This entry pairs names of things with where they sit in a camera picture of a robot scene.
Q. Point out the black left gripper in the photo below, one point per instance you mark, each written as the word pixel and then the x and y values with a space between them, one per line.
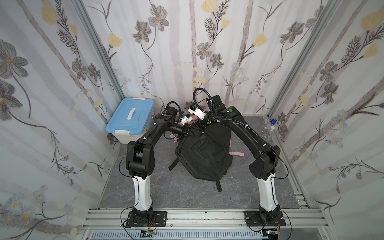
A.
pixel 185 130

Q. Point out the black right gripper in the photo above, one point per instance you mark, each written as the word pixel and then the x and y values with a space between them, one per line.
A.
pixel 205 119

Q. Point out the pink backpack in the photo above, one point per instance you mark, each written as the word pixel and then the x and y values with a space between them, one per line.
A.
pixel 175 139

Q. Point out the black backpack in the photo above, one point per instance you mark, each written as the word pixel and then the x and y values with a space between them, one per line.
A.
pixel 205 155

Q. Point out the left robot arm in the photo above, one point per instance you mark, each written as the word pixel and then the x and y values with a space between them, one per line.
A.
pixel 140 162

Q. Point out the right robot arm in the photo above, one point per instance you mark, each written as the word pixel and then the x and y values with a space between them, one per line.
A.
pixel 266 156

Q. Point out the white box with blue lid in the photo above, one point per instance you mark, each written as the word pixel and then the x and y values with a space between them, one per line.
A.
pixel 131 120

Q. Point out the clear bottle with blue cap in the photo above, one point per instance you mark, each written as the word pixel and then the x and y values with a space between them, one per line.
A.
pixel 268 128

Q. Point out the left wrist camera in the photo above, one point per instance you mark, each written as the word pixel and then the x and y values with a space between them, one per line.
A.
pixel 182 118

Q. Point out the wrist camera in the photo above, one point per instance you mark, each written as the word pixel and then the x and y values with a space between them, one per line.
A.
pixel 182 118
pixel 208 105

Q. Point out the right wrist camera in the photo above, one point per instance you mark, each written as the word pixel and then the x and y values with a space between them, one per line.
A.
pixel 208 105

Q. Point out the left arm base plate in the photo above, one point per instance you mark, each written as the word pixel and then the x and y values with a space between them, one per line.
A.
pixel 146 219

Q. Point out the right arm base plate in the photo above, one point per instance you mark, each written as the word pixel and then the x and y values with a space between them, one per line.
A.
pixel 264 219

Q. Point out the aluminium frame rail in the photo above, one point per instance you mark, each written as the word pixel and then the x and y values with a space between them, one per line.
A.
pixel 206 224

